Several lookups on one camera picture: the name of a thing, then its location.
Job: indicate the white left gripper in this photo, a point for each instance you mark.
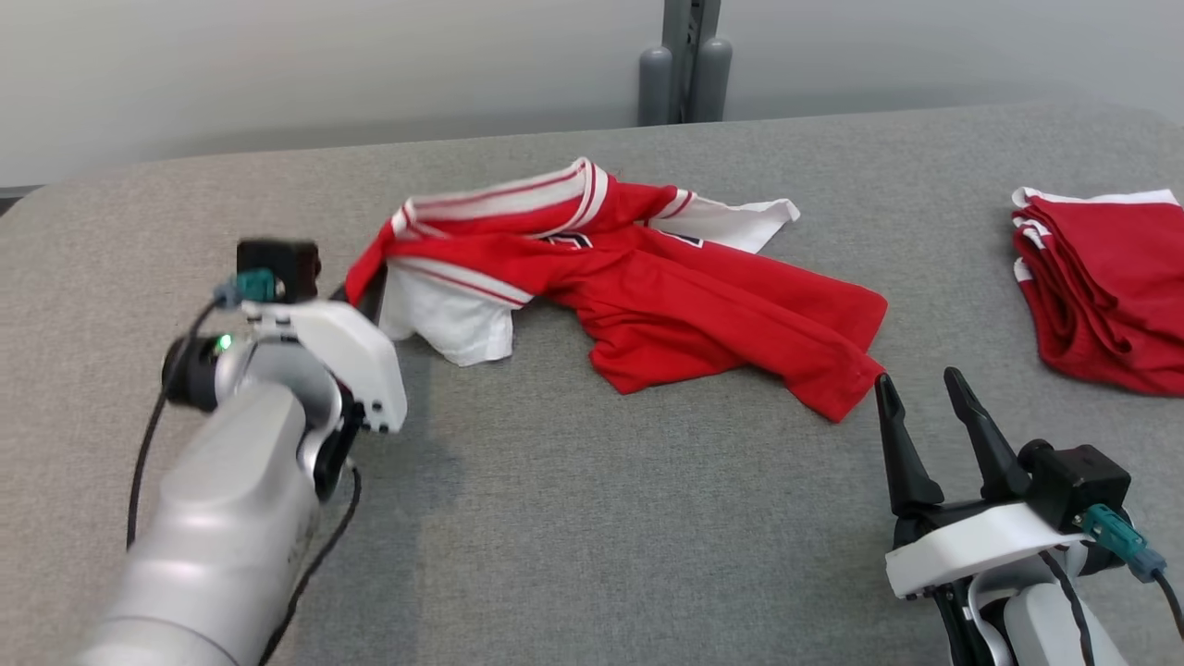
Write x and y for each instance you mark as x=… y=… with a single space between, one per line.
x=356 y=356

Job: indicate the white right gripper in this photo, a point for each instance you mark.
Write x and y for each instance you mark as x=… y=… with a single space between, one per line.
x=962 y=550

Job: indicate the red shorts with white trim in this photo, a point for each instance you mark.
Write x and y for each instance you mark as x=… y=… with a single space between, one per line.
x=1110 y=277

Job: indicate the red jersey with white sleeves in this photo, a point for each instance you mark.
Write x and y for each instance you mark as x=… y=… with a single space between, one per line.
x=694 y=305

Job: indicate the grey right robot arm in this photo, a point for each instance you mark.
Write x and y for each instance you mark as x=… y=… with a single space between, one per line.
x=1031 y=634

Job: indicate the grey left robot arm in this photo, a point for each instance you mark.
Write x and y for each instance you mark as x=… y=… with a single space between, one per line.
x=231 y=527

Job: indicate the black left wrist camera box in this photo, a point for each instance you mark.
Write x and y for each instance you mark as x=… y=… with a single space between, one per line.
x=282 y=264

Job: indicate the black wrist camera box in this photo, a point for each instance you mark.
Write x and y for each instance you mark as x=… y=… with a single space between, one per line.
x=282 y=264
x=1078 y=486

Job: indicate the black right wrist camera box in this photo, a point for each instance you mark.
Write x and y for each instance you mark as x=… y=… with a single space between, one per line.
x=1078 y=486

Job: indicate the grey metal post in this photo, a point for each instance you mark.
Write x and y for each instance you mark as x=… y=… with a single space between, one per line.
x=684 y=55

